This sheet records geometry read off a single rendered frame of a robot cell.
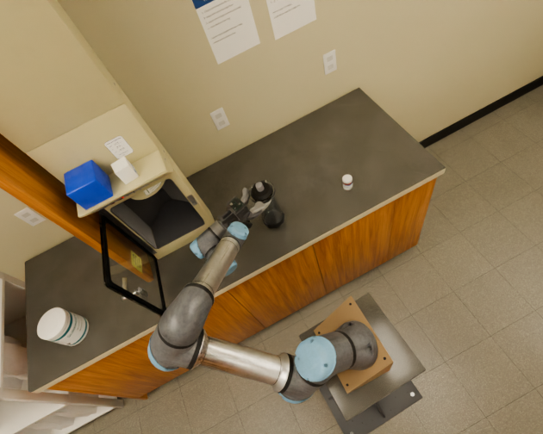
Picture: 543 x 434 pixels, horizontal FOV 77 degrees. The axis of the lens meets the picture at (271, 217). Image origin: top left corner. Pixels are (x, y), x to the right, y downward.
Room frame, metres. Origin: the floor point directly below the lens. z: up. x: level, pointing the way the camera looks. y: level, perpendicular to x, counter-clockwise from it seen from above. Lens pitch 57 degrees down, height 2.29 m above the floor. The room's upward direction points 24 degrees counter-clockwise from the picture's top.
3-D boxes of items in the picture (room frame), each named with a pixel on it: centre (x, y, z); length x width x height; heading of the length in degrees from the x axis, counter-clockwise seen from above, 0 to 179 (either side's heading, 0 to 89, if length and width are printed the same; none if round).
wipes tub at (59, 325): (0.76, 1.01, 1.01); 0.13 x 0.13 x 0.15
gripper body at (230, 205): (0.80, 0.13, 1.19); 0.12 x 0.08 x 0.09; 110
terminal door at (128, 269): (0.76, 0.57, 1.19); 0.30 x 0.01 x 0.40; 179
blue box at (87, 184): (0.88, 0.49, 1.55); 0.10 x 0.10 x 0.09; 5
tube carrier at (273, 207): (0.85, -0.01, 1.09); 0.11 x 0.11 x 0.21
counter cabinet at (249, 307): (1.02, 0.25, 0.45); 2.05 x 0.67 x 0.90; 95
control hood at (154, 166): (0.89, 0.41, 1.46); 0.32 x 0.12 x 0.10; 95
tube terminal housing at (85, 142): (1.07, 0.43, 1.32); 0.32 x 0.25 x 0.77; 95
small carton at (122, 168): (0.89, 0.37, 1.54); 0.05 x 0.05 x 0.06; 13
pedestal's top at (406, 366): (0.20, -0.09, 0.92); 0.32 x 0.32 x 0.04; 7
